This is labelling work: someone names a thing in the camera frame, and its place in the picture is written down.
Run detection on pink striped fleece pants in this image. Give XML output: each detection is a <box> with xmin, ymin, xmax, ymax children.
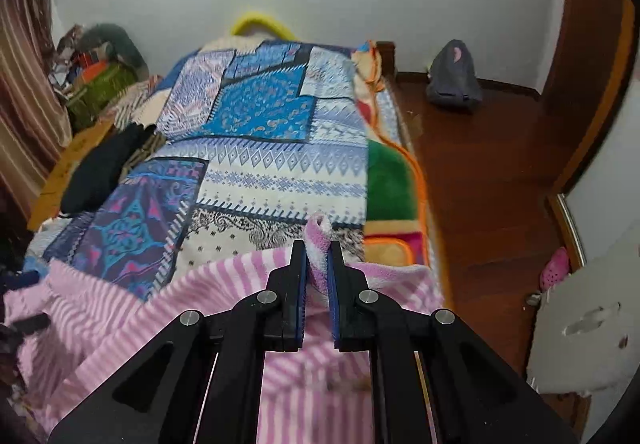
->
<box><xmin>4</xmin><ymin>213</ymin><xmax>446</xmax><ymax>444</ymax></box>

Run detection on bamboo lap desk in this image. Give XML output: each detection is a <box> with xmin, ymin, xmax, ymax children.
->
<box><xmin>27</xmin><ymin>116</ymin><xmax>115</xmax><ymax>233</ymax></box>

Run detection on folded black garment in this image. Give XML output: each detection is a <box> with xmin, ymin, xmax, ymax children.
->
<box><xmin>60</xmin><ymin>123</ymin><xmax>156</xmax><ymax>216</ymax></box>

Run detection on colourful fleece under-blanket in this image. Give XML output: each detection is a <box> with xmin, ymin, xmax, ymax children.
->
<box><xmin>349</xmin><ymin>39</ymin><xmax>454</xmax><ymax>305</ymax></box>

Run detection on striped brown curtain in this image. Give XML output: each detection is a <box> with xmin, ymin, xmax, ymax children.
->
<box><xmin>1</xmin><ymin>0</ymin><xmax>72</xmax><ymax>220</ymax></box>

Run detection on white foam board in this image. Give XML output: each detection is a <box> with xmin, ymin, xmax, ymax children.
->
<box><xmin>527</xmin><ymin>223</ymin><xmax>640</xmax><ymax>394</ymax></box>

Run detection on pink croc slipper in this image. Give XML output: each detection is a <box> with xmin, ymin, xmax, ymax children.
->
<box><xmin>539</xmin><ymin>247</ymin><xmax>570</xmax><ymax>291</ymax></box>

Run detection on folded khaki garment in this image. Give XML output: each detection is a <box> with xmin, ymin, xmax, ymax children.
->
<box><xmin>119</xmin><ymin>132</ymin><xmax>166</xmax><ymax>182</ymax></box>

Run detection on orange striped blanket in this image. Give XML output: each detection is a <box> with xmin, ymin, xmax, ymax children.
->
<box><xmin>100</xmin><ymin>76</ymin><xmax>170</xmax><ymax>131</ymax></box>

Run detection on green patterned storage box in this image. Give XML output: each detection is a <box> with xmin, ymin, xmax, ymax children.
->
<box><xmin>66</xmin><ymin>63</ymin><xmax>138</xmax><ymax>132</ymax></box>

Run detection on blue patchwork bed quilt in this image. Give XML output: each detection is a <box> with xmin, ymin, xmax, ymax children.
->
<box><xmin>43</xmin><ymin>40</ymin><xmax>368</xmax><ymax>299</ymax></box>

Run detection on grey-green neck pillow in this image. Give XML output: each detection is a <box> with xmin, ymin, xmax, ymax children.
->
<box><xmin>77</xmin><ymin>23</ymin><xmax>150</xmax><ymax>80</ymax></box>

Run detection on grey backpack on floor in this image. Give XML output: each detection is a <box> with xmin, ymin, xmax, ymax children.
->
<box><xmin>426</xmin><ymin>39</ymin><xmax>483</xmax><ymax>111</ymax></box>

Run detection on yellow curved bed headboard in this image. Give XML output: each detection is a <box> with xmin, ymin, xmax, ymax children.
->
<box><xmin>230</xmin><ymin>11</ymin><xmax>297</xmax><ymax>41</ymax></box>

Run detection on brown wooden door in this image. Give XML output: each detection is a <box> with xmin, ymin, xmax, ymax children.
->
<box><xmin>542</xmin><ymin>0</ymin><xmax>638</xmax><ymax>195</ymax></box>

